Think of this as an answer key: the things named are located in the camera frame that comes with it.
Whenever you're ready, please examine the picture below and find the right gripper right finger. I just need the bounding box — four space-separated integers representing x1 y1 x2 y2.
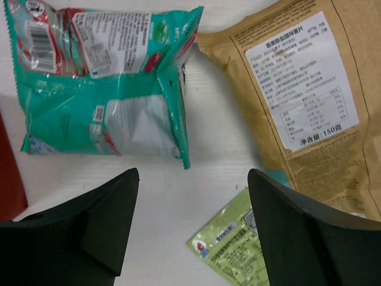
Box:
248 169 380 285

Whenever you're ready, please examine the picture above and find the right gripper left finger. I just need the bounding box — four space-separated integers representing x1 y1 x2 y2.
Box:
1 168 139 285

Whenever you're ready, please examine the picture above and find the red paper bag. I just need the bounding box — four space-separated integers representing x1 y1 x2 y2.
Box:
0 117 28 222

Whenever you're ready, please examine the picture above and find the teal snack packet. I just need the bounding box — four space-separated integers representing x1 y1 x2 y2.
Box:
4 1 204 168

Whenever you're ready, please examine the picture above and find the brown kraft chips bag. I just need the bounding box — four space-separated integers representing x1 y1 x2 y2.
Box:
197 0 380 220

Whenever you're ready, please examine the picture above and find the green small sachet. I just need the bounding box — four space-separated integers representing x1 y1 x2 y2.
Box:
186 188 270 286

